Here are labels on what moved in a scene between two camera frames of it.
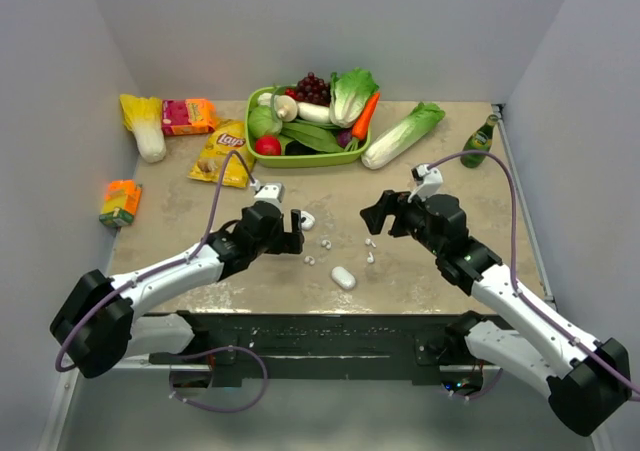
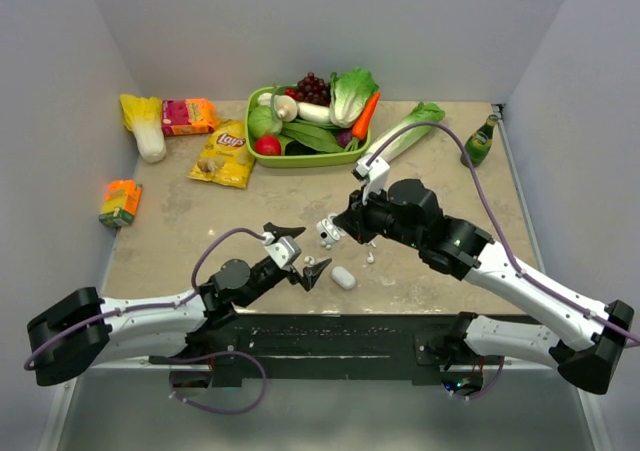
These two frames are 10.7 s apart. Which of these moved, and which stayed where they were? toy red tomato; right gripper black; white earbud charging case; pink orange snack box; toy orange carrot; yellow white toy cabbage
Moved: right gripper black; white earbud charging case
Stayed: yellow white toy cabbage; toy orange carrot; toy red tomato; pink orange snack box
